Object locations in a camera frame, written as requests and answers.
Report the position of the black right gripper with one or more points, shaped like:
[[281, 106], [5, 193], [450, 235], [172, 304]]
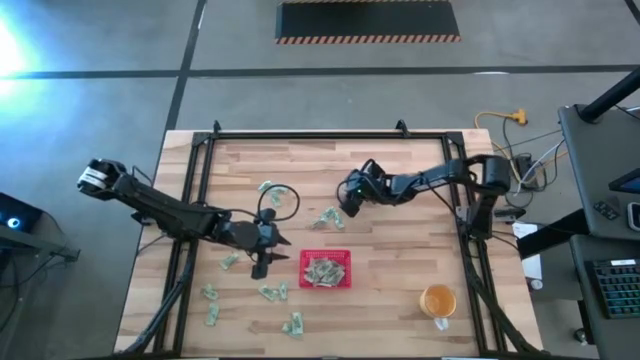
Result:
[[362, 187]]

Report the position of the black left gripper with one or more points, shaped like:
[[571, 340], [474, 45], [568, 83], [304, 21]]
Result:
[[245, 235]]

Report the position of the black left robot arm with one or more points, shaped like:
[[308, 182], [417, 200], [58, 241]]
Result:
[[165, 212]]

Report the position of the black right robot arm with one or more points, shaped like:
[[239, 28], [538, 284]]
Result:
[[435, 180]]

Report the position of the red plastic slotted basket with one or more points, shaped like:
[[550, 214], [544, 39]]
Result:
[[304, 285]]

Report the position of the black power box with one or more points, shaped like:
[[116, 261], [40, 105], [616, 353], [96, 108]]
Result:
[[526, 167]]

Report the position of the hazard striped black floor mat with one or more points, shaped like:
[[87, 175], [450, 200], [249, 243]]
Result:
[[367, 17]]

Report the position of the white paper sheet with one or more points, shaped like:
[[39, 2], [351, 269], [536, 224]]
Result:
[[530, 260]]

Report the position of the white round cap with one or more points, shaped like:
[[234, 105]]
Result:
[[536, 284]]

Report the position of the grey desk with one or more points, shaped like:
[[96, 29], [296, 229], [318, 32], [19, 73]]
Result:
[[595, 160]]

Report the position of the small black remote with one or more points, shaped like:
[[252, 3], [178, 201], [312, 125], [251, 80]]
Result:
[[606, 210]]

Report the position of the dark desk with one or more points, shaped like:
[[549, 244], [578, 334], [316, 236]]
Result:
[[585, 300]]

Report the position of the black computer tower blue light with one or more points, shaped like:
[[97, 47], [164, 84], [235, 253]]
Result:
[[20, 212]]

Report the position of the caster wheel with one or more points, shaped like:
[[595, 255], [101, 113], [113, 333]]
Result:
[[581, 335]]

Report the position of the black pole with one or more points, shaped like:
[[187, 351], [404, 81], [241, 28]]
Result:
[[610, 95]]

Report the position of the black monitor screen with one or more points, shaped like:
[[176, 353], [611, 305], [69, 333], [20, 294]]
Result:
[[627, 182]]

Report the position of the white rimmed device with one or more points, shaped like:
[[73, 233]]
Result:
[[635, 216]]

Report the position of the backlit computer keyboard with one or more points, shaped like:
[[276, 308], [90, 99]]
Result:
[[617, 290]]

